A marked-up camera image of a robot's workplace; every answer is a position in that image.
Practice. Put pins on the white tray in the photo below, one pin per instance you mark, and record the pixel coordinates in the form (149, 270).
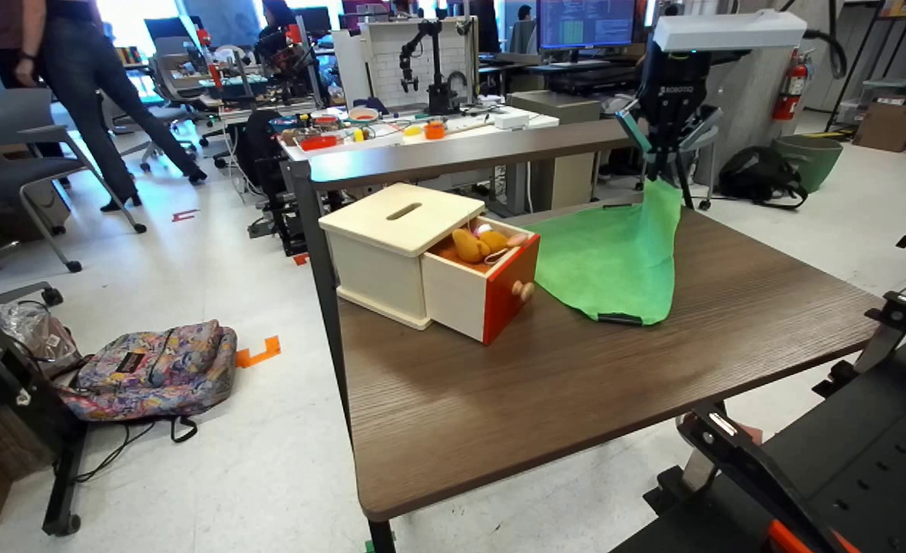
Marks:
(492, 120)

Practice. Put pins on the green cloth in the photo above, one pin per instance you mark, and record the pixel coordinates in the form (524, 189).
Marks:
(616, 263)

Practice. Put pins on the small black robot arm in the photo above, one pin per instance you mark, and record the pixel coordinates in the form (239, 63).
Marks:
(436, 94)

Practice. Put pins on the yellow toy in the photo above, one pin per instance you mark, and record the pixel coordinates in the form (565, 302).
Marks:
(467, 247)

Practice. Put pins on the black equipment cart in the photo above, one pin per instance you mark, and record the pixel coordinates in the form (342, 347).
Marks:
(861, 463)

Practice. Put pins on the orange cup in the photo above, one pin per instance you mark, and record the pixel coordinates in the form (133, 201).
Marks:
(433, 130)

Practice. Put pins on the black metal stand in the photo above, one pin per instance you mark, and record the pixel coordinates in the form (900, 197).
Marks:
(61, 480)

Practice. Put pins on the green bag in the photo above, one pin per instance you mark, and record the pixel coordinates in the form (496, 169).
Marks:
(819, 158)

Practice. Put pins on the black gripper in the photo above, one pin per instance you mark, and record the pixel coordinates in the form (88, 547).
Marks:
(670, 87)

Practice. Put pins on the grey metal-legged chair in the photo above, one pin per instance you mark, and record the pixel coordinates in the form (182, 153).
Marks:
(2, 125)

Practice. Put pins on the cream wooden slot box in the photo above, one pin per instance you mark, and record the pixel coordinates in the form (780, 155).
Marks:
(379, 247)

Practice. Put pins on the colourful patterned backpack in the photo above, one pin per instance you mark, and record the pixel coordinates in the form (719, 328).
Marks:
(155, 371)

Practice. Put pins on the computer monitor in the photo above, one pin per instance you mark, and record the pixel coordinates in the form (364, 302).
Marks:
(584, 24)

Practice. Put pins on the black backpack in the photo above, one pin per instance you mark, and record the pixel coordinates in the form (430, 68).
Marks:
(759, 175)

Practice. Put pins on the cardboard box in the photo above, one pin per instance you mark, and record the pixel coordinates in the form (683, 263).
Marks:
(889, 125)

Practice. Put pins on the beige cabinet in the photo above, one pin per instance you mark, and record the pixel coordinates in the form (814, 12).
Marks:
(562, 179)

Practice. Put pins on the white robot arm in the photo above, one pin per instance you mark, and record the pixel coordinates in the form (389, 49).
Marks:
(728, 31)

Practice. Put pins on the clear plastic bag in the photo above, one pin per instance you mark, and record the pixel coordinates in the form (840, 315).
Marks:
(37, 334)

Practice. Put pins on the red fire extinguisher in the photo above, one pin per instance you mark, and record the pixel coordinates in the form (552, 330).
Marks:
(789, 98)

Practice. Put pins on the standing person in jeans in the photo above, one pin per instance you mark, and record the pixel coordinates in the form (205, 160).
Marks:
(85, 71)

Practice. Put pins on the grey office chair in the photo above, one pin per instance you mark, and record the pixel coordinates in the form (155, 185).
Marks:
(709, 125)

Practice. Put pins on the white panel board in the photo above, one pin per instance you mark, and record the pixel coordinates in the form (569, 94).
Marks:
(379, 63)

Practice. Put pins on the drawer with orange front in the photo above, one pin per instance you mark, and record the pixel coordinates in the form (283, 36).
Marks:
(463, 300)

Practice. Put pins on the dark wood side table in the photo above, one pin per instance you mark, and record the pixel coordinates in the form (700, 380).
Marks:
(472, 153)

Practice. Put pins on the red shallow dish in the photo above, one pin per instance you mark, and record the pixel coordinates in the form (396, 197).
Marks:
(318, 142)

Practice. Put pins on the orange plastic bracket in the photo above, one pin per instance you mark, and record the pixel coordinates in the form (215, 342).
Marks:
(257, 354)

